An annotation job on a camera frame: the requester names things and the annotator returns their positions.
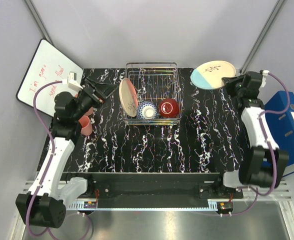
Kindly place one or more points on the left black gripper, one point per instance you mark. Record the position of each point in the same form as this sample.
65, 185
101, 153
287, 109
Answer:
102, 92

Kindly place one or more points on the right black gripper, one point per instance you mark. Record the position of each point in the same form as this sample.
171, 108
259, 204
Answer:
230, 82

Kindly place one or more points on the salmon pink plastic cup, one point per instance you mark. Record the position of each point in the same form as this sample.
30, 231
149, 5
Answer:
89, 112

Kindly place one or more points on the cream and blue plate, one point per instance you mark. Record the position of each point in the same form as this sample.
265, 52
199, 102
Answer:
208, 76

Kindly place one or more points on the light pink plastic cup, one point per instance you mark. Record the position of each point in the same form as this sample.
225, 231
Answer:
86, 126

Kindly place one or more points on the metal wire dish rack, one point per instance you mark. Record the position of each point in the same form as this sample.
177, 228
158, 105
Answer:
154, 82

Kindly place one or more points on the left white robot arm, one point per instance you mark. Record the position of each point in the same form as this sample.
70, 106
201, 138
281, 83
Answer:
45, 204

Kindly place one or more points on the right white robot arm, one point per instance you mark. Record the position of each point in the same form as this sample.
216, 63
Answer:
264, 165

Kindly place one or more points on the pink rimmed ceramic plate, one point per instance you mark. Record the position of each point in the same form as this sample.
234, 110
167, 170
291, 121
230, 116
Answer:
128, 97

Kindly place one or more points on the blue white patterned bowl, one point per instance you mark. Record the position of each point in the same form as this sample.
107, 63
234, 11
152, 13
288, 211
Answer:
146, 110

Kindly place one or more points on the white dry erase board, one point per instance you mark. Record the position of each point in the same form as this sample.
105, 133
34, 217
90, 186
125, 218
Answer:
47, 65

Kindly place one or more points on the red lacquer bowl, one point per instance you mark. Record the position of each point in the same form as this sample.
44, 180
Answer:
169, 108

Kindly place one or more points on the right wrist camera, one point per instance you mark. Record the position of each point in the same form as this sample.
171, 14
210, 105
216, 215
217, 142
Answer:
264, 74

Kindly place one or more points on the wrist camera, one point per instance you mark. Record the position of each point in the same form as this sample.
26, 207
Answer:
73, 79
264, 74

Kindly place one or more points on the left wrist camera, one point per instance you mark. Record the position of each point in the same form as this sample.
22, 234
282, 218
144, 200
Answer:
73, 79

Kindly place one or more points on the blue ring binder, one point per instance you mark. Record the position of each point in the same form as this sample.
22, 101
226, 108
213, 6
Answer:
282, 129

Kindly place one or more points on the white slotted cable duct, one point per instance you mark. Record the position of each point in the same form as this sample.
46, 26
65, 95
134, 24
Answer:
83, 205

